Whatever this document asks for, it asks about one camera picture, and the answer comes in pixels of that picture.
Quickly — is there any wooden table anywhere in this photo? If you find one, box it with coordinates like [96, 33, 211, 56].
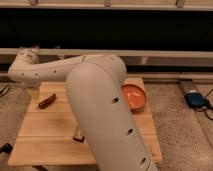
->
[7, 77, 164, 167]

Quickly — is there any long metal rail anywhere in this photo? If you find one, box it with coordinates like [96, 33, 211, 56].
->
[0, 47, 213, 68]

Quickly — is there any black cable left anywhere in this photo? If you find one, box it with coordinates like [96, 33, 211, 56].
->
[0, 83, 12, 98]

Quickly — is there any black object on floor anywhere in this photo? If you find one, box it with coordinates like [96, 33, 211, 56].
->
[0, 143, 13, 154]

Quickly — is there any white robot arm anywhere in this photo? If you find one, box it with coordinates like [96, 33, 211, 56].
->
[8, 48, 158, 171]

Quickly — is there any orange bowl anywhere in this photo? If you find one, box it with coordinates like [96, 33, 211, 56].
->
[122, 84, 147, 111]

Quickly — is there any blue device on floor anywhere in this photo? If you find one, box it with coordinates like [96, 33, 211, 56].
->
[184, 93, 211, 108]

